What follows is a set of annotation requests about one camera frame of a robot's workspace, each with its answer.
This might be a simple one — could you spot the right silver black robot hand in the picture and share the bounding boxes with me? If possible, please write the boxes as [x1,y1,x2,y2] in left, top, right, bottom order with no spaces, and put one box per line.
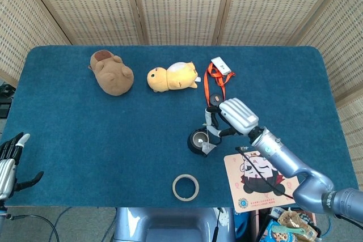
[204,97,260,138]

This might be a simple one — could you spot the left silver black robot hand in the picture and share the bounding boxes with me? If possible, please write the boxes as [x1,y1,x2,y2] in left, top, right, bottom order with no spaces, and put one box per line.
[0,132,45,201]

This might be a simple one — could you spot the tea bag with green tag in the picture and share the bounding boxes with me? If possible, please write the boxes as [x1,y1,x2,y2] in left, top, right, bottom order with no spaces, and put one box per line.
[201,122,217,156]

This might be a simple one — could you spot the black teapot with bail handle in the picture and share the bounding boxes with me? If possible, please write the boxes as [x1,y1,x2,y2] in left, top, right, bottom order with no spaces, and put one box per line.
[187,124,223,158]

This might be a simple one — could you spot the round grey disc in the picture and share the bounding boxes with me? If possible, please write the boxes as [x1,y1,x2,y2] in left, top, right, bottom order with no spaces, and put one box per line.
[209,93,225,107]

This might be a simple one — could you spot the snack packages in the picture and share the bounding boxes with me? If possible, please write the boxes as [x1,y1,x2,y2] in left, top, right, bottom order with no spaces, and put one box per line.
[277,210,319,241]

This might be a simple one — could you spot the white badge card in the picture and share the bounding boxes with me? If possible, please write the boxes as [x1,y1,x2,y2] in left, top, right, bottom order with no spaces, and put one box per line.
[210,56,232,76]

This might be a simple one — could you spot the black equipment beside table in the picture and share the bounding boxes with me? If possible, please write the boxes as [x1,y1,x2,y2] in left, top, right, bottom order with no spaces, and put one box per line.
[0,82,14,118]

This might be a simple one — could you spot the yellow bear plush toy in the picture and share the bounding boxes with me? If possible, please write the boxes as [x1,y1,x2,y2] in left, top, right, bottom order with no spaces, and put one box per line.
[146,61,202,94]

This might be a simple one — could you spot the cartoon girl mouse pad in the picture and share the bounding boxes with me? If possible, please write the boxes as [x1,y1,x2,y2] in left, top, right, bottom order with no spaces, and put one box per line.
[223,151,301,214]

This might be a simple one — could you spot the clear packing tape roll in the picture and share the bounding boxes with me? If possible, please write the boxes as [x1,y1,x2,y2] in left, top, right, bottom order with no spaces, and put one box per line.
[172,173,200,202]

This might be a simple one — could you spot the blue carpet table cover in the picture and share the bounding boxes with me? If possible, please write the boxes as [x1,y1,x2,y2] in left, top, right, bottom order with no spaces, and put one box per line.
[0,45,358,209]

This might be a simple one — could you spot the green plastic comb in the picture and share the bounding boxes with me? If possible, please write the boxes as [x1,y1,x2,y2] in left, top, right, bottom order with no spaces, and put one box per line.
[271,224,303,237]

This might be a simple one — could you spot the woven folding screen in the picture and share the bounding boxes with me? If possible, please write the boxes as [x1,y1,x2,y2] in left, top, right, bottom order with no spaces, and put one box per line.
[0,0,363,177]

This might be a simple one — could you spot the blue cookie box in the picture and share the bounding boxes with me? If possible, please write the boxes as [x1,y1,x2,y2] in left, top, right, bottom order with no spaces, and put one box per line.
[260,219,296,242]

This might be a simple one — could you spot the silver robot torso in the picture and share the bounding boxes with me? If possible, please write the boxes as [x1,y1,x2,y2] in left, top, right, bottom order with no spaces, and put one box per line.
[113,207,236,242]

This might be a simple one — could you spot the brown capybara plush toy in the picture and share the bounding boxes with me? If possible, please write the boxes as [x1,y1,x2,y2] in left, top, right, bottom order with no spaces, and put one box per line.
[88,50,134,96]

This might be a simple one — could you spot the orange lanyard strap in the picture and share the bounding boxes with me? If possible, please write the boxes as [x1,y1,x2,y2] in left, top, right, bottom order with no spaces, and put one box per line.
[203,62,236,111]

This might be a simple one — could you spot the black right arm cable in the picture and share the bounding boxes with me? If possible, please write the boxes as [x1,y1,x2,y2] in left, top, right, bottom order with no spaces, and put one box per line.
[235,146,294,199]

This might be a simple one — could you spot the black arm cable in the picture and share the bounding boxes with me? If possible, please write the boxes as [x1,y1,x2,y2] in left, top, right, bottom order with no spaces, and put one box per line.
[235,146,294,199]
[5,214,60,242]

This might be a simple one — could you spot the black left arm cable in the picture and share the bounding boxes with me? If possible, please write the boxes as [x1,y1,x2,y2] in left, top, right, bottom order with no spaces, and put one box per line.
[5,214,60,242]

